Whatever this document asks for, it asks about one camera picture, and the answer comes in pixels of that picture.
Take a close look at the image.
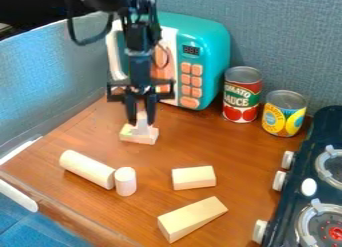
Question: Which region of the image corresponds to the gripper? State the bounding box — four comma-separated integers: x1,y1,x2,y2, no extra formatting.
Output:
105,49,177,127

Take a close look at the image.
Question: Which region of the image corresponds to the white figure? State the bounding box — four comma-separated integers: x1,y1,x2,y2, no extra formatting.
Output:
134,110,151,136

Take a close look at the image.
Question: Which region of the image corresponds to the wooden cube block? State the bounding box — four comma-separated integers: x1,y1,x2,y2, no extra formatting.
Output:
117,122,161,146

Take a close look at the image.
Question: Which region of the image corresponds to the small wooden cylinder block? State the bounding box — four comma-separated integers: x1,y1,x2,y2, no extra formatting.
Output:
113,166,139,198

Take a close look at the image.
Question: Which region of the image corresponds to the large wooden cylinder block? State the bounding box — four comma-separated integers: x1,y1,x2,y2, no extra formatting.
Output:
57,149,118,191

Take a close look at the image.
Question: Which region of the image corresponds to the toy microwave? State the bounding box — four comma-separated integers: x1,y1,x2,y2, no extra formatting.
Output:
104,10,233,111

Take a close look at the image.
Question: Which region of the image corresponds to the rectangular wooden block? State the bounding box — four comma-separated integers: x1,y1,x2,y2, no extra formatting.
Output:
171,165,218,192

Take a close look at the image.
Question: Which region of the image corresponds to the red tomato can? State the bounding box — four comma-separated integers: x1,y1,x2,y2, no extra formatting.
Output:
221,65,265,124

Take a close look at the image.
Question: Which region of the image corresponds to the wooden wedge block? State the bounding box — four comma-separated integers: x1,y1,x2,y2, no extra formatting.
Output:
156,195,230,245

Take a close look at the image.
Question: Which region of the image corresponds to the yellow can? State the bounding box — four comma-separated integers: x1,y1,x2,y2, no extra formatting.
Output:
260,89,309,138

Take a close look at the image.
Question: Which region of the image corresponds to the toy stove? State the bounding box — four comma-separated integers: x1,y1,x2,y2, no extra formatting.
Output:
251,105,342,247

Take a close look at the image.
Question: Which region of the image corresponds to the black cable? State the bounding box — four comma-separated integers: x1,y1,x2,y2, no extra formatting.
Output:
65,4,115,47

